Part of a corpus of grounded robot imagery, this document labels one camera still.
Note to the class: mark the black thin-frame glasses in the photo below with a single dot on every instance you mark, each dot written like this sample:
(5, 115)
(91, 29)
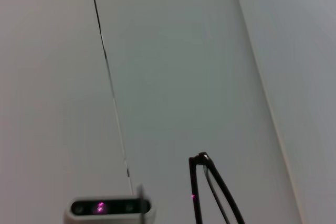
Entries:
(202, 157)

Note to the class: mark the grey depth camera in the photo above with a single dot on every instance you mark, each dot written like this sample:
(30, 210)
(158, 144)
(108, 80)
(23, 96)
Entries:
(110, 208)

